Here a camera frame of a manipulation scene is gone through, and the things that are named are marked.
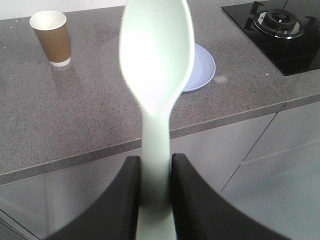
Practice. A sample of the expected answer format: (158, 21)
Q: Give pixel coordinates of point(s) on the brown paper cup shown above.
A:
(51, 30)

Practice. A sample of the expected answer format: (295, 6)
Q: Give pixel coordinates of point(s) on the steel gas burner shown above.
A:
(279, 23)

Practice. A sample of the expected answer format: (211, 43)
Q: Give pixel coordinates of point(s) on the pale green plastic spoon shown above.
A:
(156, 56)

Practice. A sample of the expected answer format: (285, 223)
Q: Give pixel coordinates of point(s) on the light blue plastic plate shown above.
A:
(204, 69)

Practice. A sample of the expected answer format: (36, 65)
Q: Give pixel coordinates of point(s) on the black glass gas hob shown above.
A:
(290, 56)

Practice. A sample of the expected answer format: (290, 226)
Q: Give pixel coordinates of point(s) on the grey cabinet drawer front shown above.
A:
(43, 204)

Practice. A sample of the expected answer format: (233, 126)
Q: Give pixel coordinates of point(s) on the grey cabinet door right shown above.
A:
(291, 139)

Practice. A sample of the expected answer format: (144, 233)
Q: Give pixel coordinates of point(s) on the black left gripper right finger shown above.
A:
(200, 213)

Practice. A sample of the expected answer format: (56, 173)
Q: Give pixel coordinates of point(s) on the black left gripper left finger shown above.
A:
(114, 215)

